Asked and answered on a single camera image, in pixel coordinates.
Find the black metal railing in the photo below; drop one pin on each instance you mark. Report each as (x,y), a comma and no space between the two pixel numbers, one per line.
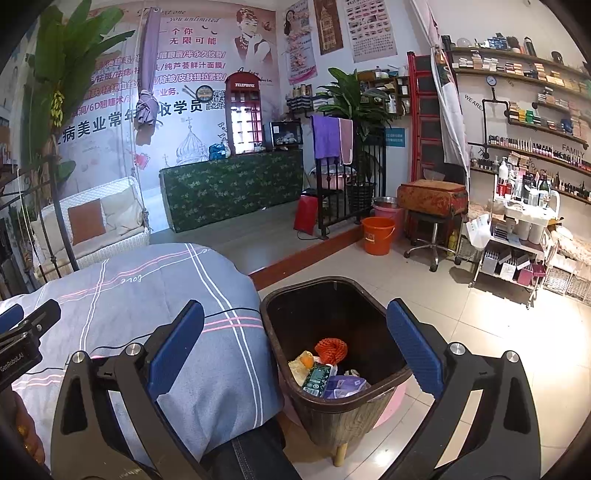
(332,212)

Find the purple packet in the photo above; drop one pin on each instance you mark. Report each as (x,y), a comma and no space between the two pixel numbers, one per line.
(346,385)

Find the person's jeans leg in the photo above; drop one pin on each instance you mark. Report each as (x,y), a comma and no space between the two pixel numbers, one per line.
(249,452)

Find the black swivel stool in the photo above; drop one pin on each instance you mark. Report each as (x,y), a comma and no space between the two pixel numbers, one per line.
(431,230)

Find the blue wall sign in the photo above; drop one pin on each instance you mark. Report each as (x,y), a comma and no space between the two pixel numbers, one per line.
(395,137)

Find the red bag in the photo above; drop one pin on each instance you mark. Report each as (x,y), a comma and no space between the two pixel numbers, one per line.
(305,214)

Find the person's left hand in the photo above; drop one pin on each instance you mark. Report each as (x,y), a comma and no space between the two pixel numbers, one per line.
(27,429)

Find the beige cushion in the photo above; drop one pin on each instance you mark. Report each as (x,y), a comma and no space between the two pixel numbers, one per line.
(122,210)

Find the purple towel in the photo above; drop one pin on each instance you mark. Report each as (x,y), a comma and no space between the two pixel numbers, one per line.
(325,136)

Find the eyebrow chart wall poster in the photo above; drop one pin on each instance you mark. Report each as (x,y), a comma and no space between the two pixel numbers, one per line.
(371,30)

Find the green potted plant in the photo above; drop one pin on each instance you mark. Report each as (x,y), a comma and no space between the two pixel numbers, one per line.
(358,99)

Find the pink towel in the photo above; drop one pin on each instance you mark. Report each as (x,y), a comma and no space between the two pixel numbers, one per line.
(346,141)

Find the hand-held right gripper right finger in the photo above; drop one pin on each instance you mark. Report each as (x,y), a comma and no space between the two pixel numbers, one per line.
(413,346)

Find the white wicker swing chair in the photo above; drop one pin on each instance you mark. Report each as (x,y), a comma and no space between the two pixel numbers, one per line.
(124,184)

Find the black metal bed frame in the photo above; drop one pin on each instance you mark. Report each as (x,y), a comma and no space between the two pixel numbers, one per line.
(55,230)

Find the metal basin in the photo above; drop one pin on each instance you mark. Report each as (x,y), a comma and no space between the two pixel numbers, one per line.
(385,201)

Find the yellow orange wrapper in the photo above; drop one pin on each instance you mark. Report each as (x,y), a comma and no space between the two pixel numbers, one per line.
(302,362)

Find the yellow bottle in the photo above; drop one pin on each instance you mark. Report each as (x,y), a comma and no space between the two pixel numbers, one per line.
(453,242)

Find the portrait wall poster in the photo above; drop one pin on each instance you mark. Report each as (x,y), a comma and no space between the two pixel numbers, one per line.
(300,41)

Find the white trolley cart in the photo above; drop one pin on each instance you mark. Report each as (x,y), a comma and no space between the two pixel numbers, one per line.
(517,230)

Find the artificial banana plant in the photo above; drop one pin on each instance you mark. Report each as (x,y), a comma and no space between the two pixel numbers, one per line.
(69,60)

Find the purple hanging umbrella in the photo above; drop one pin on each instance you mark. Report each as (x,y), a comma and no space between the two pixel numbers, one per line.
(148,92)

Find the pink plastic basin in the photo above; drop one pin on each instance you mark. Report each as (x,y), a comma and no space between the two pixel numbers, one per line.
(332,180)

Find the orange cushion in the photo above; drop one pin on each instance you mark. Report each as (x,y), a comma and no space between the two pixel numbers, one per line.
(87,221)

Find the white hanging banner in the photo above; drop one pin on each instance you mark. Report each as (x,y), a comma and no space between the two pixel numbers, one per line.
(450,106)

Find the orange net bag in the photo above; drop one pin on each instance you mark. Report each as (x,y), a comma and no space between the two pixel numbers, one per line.
(330,350)

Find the green printed mattress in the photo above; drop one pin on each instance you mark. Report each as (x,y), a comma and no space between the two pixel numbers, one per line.
(231,189)

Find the orange bucket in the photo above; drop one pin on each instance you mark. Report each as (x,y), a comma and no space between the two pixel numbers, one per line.
(377,237)

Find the grey striped bed blanket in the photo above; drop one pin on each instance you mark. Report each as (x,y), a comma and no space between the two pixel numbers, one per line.
(138,295)

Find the red telephone booth cabinet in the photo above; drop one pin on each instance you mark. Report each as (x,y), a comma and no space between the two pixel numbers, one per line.
(242,115)

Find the red ladder shelf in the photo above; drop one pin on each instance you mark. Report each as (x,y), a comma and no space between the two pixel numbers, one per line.
(425,115)

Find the blue bag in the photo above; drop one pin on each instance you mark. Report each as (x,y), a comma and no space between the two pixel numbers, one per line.
(218,151)

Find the brown wall poster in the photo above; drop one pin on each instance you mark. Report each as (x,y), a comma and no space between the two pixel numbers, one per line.
(328,23)

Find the orange patterned suitcase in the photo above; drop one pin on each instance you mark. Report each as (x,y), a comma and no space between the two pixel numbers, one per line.
(431,196)

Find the dark brown trash bin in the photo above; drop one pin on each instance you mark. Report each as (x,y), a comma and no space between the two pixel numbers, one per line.
(323,304)

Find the white paper bag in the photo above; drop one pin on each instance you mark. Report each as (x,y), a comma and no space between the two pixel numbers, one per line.
(478,233)

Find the black display box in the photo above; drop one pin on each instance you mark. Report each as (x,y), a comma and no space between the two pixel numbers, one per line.
(286,134)

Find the pink bucket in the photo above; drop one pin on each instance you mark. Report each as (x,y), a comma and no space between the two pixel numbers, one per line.
(392,216)

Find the black pipe with gauge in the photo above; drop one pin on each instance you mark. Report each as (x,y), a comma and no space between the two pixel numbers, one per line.
(493,99)

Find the green packet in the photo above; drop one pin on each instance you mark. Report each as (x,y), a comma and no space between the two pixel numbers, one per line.
(316,378)

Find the wall shelves with products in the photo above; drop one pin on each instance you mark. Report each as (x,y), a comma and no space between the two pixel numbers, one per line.
(545,124)

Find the large wall poster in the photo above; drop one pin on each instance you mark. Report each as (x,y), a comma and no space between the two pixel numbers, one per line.
(194,55)

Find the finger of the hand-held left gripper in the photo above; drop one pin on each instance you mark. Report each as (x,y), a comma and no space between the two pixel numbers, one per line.
(44,316)
(11,316)

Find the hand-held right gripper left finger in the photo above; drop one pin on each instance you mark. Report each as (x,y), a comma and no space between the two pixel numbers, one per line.
(178,346)

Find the white floor baskets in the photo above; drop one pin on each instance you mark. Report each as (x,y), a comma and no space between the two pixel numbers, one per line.
(568,284)

